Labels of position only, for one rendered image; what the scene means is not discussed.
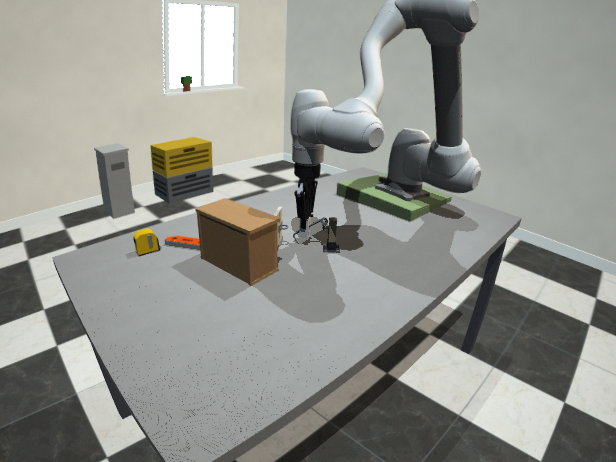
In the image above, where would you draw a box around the brown wooden cabinet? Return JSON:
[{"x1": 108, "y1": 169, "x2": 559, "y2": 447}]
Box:
[{"x1": 195, "y1": 198, "x2": 289, "y2": 286}]

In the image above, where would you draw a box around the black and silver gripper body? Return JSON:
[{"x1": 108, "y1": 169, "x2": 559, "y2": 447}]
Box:
[{"x1": 294, "y1": 163, "x2": 321, "y2": 195}]

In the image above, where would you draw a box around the yellow tape measure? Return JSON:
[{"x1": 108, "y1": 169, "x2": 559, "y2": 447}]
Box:
[{"x1": 133, "y1": 229, "x2": 160, "y2": 256}]

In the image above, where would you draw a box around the orange spirit level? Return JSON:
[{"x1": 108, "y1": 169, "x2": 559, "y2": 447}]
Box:
[{"x1": 164, "y1": 236, "x2": 200, "y2": 250}]

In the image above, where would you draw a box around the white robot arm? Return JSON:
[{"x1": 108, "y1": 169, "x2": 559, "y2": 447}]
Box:
[{"x1": 291, "y1": 0, "x2": 481, "y2": 201}]

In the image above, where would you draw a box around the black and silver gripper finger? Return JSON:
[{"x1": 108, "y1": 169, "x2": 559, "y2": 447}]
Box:
[
  {"x1": 308, "y1": 181, "x2": 318, "y2": 237},
  {"x1": 294, "y1": 183, "x2": 312, "y2": 239}
]

